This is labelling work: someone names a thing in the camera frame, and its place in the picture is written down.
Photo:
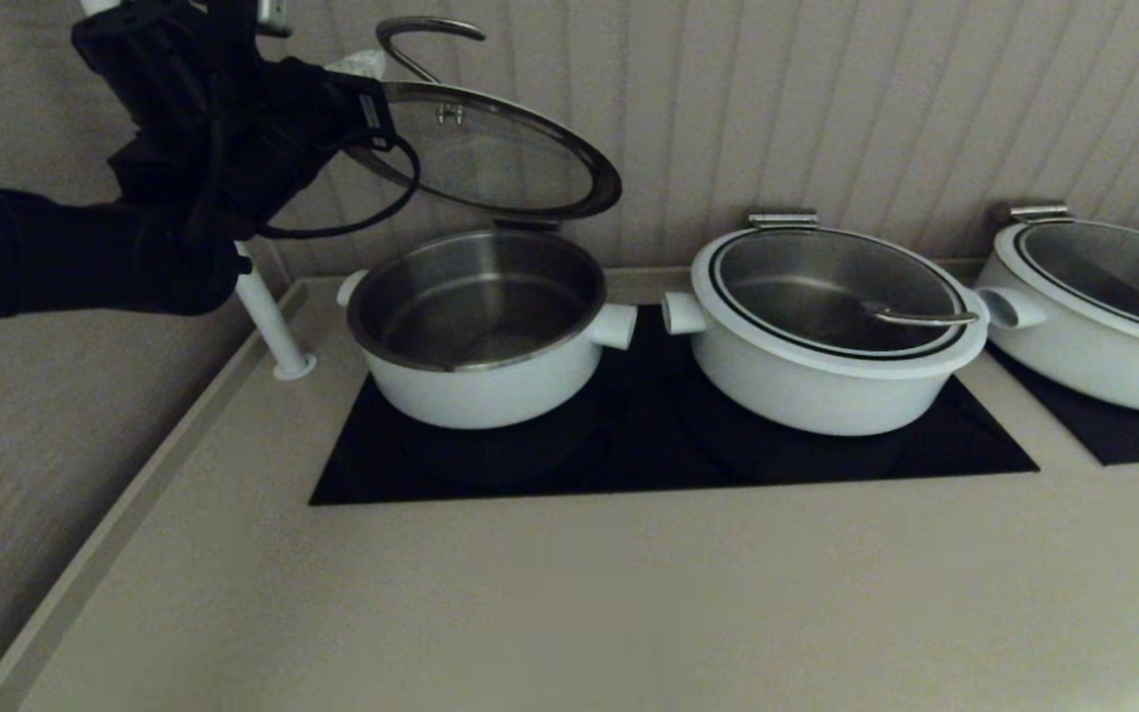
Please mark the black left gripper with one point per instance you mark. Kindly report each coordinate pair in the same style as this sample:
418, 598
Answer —
312, 129

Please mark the glass lid with white rim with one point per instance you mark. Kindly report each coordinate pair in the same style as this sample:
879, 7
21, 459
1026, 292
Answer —
510, 158
1123, 267
965, 341

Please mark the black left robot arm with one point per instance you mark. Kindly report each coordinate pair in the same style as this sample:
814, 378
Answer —
55, 237

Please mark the chrome lid hinge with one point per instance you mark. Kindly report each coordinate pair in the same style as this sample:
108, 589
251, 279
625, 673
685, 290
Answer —
783, 217
1039, 210
526, 223

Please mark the stainless steel inner pan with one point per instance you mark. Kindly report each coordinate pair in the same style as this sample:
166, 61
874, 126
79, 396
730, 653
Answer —
481, 297

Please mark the white round pole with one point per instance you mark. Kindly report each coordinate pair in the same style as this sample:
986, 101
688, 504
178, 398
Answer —
268, 316

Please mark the wide black glass cooktop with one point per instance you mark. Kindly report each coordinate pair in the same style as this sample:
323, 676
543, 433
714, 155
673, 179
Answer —
649, 465

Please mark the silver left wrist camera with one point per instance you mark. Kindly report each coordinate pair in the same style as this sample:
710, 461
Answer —
275, 15

